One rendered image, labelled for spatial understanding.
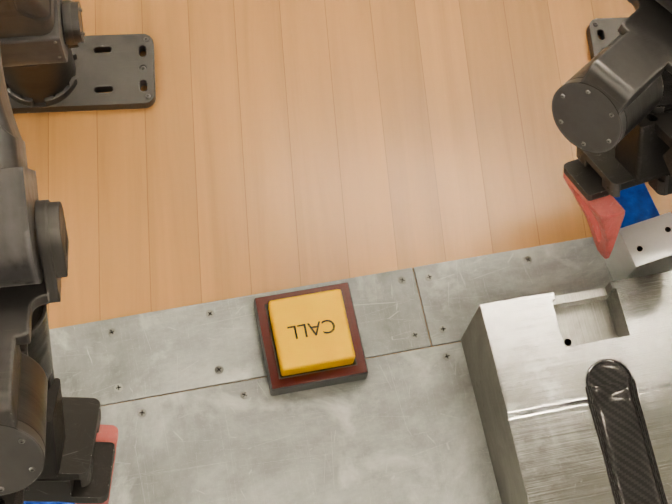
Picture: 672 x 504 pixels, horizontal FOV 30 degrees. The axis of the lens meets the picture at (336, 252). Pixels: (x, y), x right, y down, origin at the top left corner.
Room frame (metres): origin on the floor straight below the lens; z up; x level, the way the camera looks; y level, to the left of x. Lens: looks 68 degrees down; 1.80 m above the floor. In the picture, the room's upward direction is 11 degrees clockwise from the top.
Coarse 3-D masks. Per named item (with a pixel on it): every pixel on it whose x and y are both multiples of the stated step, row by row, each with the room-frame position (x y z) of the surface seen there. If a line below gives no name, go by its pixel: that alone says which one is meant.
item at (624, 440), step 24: (600, 384) 0.30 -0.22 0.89; (624, 384) 0.30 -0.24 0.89; (600, 408) 0.28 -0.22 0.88; (624, 408) 0.28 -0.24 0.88; (600, 432) 0.26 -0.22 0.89; (624, 432) 0.26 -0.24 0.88; (624, 456) 0.25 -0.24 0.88; (648, 456) 0.25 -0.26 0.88; (624, 480) 0.23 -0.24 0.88; (648, 480) 0.23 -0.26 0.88
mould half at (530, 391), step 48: (624, 288) 0.37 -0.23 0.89; (480, 336) 0.32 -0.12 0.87; (528, 336) 0.32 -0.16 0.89; (624, 336) 0.34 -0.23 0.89; (480, 384) 0.29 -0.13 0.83; (528, 384) 0.28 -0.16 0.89; (576, 384) 0.29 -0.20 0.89; (528, 432) 0.25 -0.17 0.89; (576, 432) 0.25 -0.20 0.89; (528, 480) 0.21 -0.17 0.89; (576, 480) 0.22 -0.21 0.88
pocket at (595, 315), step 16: (608, 288) 0.38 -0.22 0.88; (560, 304) 0.36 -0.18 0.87; (576, 304) 0.36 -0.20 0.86; (592, 304) 0.37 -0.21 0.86; (608, 304) 0.37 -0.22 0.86; (560, 320) 0.35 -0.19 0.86; (576, 320) 0.35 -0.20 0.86; (592, 320) 0.35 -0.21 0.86; (608, 320) 0.36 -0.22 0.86; (624, 320) 0.35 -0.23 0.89; (576, 336) 0.34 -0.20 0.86; (592, 336) 0.34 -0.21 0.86; (608, 336) 0.34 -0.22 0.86
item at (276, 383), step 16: (320, 288) 0.35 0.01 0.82; (336, 288) 0.35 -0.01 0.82; (256, 304) 0.33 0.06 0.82; (352, 304) 0.34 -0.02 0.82; (352, 320) 0.33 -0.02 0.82; (352, 336) 0.32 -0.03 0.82; (272, 352) 0.29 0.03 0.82; (272, 368) 0.28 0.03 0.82; (352, 368) 0.29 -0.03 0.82; (272, 384) 0.26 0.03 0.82; (288, 384) 0.27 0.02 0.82
